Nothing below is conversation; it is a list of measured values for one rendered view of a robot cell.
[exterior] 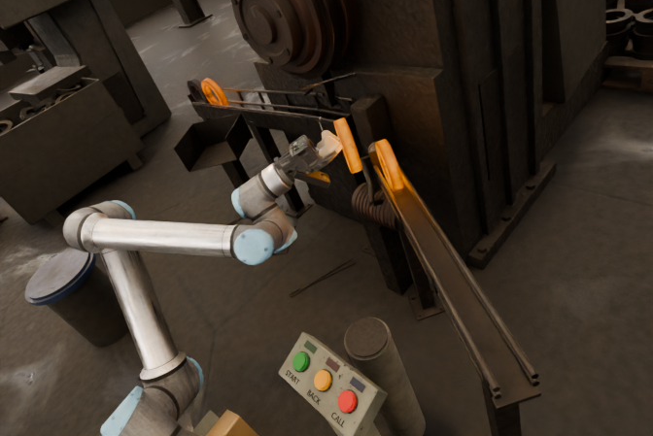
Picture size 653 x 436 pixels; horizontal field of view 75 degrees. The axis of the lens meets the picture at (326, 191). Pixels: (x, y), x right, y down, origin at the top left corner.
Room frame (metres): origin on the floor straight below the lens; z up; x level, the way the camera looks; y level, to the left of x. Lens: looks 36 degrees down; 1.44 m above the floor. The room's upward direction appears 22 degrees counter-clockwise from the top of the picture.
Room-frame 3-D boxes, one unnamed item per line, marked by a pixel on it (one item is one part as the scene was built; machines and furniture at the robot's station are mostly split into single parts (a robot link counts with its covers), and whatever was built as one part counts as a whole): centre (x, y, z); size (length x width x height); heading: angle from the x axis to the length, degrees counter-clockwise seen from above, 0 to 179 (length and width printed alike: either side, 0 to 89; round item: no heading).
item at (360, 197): (1.13, -0.17, 0.27); 0.22 x 0.13 x 0.53; 32
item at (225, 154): (1.76, 0.38, 0.36); 0.26 x 0.20 x 0.72; 67
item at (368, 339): (0.64, 0.05, 0.26); 0.12 x 0.12 x 0.52
